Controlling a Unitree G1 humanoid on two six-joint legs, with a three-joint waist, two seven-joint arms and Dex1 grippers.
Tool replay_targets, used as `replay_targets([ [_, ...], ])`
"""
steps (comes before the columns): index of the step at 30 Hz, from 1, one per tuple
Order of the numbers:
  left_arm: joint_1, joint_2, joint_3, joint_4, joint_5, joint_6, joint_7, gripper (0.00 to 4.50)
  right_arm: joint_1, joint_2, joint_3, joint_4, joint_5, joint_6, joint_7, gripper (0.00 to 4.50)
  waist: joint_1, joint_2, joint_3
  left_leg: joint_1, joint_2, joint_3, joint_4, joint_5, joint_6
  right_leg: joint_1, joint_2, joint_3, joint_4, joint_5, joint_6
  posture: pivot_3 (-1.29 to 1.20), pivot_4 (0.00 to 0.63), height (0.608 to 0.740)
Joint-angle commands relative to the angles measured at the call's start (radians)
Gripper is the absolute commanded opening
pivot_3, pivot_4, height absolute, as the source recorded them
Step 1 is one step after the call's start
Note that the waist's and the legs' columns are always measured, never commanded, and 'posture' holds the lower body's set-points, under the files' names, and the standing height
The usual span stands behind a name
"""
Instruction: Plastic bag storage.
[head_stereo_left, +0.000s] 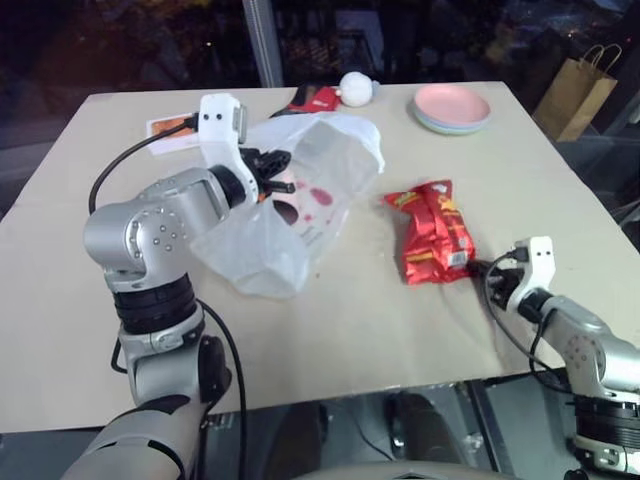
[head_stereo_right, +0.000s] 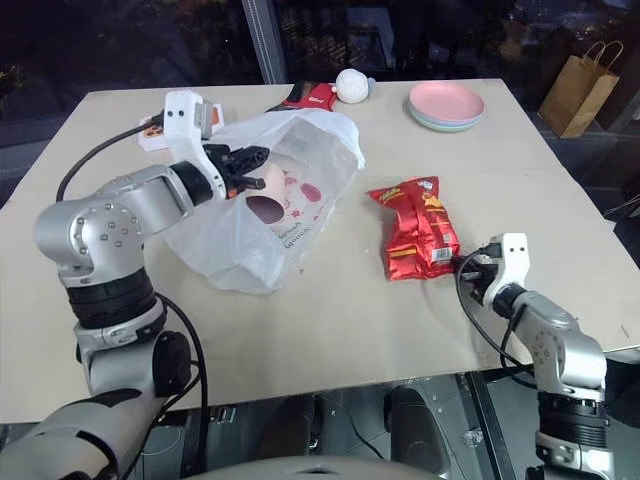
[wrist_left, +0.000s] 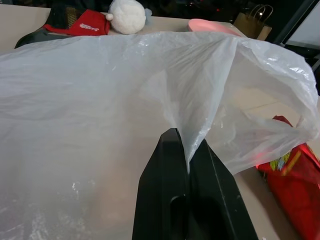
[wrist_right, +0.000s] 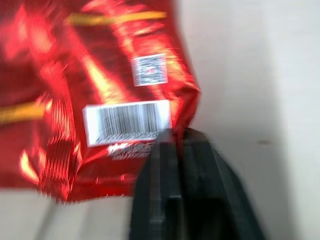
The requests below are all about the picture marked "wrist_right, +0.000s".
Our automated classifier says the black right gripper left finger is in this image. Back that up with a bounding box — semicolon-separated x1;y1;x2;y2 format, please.
130;128;181;240

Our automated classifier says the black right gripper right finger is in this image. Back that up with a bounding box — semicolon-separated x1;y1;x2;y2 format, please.
167;127;266;240

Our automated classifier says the red foil snack bag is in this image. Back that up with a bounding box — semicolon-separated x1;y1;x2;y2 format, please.
0;0;202;204

